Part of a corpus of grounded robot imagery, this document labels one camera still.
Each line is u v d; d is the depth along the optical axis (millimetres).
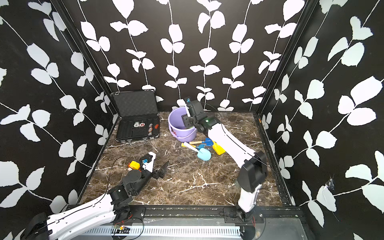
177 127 900
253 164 450
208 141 1014
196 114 601
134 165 852
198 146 1000
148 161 638
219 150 983
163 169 694
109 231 700
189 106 614
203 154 959
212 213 760
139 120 1138
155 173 681
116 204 563
